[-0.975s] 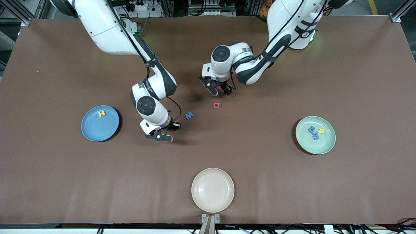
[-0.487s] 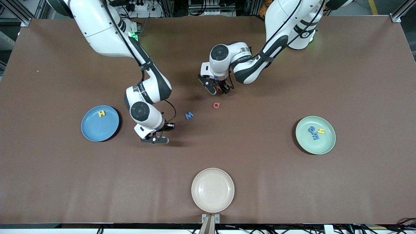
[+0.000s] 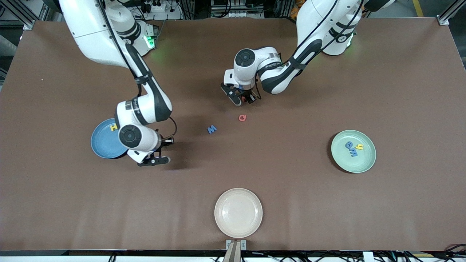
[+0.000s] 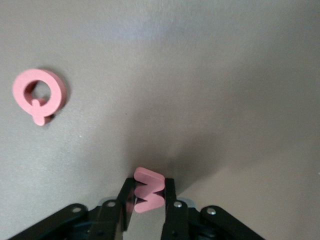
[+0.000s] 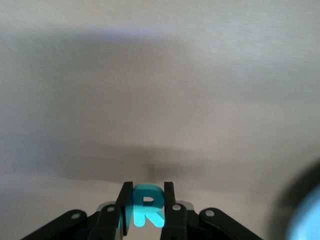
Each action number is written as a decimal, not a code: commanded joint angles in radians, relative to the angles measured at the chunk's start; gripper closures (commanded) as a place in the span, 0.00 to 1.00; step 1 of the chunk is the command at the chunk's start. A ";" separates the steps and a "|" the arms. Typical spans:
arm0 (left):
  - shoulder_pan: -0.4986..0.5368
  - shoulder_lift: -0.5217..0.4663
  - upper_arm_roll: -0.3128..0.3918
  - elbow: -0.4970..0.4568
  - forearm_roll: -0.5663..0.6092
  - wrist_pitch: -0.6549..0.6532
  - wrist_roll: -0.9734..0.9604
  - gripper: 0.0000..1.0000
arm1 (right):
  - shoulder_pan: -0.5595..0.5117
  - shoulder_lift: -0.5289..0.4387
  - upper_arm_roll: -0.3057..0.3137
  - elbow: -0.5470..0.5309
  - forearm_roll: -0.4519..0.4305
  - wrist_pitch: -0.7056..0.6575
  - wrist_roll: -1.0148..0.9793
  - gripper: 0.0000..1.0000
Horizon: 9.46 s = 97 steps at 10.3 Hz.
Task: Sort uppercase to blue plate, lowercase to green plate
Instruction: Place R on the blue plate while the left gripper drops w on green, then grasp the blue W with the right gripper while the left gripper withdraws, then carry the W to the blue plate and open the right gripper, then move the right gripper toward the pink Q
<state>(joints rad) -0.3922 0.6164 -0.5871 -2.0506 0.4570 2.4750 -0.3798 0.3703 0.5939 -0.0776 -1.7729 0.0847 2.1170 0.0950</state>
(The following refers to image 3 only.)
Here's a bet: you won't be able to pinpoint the aluminium frame post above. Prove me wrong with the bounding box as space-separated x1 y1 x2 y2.
0 0 41 30
437 0 466 26

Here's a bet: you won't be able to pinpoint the tangled black cables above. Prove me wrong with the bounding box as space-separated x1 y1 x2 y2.
379 243 466 262

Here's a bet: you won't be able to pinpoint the white power strip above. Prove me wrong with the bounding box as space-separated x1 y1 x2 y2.
210 0 265 19
138 0 182 20

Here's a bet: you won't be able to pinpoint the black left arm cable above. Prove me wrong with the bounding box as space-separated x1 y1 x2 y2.
255 0 366 100

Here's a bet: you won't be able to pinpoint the beige plate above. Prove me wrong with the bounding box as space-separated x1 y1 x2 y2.
214 188 263 239

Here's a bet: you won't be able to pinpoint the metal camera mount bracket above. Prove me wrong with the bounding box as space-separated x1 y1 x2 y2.
226 239 247 262

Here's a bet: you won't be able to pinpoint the blue plate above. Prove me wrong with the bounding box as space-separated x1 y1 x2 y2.
91 118 129 159

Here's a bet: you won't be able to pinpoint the brown table cover sheet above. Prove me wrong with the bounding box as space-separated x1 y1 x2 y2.
0 18 466 251

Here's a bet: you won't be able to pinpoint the bag of orange objects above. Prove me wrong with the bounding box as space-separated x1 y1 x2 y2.
290 0 304 19

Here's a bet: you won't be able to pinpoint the green plate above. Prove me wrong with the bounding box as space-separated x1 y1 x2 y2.
331 130 377 174

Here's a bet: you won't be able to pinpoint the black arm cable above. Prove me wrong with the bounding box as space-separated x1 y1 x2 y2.
95 0 178 140
255 0 366 100

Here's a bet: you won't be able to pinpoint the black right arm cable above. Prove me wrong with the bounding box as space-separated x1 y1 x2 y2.
95 0 178 140

